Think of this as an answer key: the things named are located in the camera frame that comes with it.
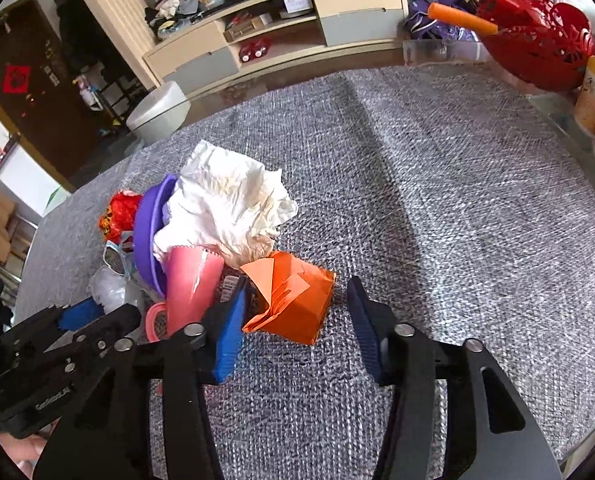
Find light blue glasses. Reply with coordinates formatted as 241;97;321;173
102;240;138;278

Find pink plastic ring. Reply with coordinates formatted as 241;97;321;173
144;302;173;343

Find black hanging coat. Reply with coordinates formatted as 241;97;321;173
57;0;103;76

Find orange and white plush toy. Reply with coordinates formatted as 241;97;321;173
98;189;143;246

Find white tissue paper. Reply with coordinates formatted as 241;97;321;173
152;140;299;268

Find clear plastic bag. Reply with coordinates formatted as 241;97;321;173
88;266;145;313

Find brown box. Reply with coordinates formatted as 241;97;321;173
223;14;273;43

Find red plastic basket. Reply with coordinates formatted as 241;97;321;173
476;0;595;93

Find purple cloth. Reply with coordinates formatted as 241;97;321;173
402;0;483;43

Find purple plastic bowl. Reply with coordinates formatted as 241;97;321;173
132;173;180;298

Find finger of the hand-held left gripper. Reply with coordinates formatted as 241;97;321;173
0;299;105;348
4;304;142;386

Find pink plastic cup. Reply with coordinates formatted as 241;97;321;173
162;245;225;341

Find orange tool handle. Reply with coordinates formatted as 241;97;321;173
427;2;501;36

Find glass table with grey mat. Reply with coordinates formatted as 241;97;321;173
14;62;595;480

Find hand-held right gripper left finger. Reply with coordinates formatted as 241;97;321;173
33;275;251;480

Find beige grey TV cabinet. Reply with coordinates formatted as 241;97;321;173
142;0;411;98

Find red door decoration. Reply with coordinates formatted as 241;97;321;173
3;64;32;95

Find dark wooden door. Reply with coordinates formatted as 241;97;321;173
0;0;108;191

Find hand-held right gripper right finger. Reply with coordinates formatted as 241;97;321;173
346;275;563;480

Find orange paper box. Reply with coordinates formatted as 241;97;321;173
240;251;337;346

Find white round stool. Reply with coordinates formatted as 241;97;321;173
126;81;192;145

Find black metal rack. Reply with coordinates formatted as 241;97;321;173
74;72;128;131

